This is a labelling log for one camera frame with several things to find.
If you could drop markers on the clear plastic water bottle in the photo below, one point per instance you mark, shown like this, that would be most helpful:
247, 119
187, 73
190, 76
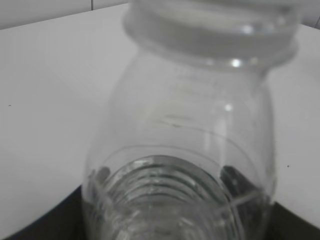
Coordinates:
185, 149

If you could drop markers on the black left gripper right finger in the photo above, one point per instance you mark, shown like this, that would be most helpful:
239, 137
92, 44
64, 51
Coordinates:
275, 221

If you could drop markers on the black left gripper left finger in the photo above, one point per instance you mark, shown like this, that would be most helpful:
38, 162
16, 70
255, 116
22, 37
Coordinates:
72, 219

